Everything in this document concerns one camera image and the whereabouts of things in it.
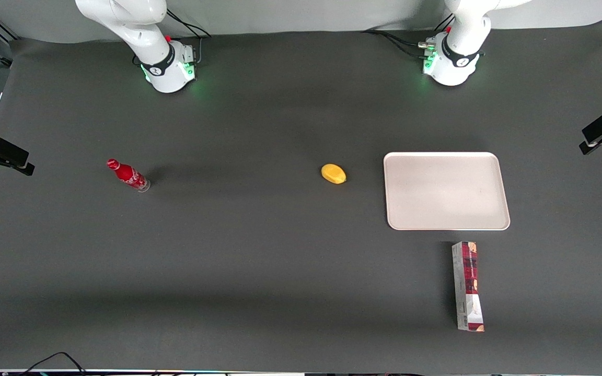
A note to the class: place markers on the red plaid cookie box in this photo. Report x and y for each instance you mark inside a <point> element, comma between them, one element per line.
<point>468,292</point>

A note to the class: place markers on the white rectangular tray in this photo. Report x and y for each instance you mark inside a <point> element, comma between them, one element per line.
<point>444,190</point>

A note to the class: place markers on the red cola bottle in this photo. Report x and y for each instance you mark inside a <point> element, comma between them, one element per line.
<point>126,174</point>

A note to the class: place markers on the yellow lemon toy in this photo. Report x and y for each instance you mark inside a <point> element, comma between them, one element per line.
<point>333,174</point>

